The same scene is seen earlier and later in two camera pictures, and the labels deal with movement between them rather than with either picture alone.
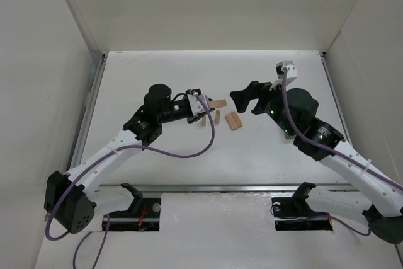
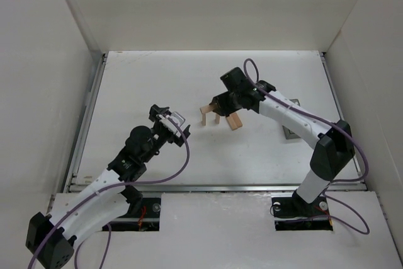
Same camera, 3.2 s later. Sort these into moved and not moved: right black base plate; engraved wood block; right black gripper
Moved: right black gripper
Not moved: right black base plate; engraved wood block
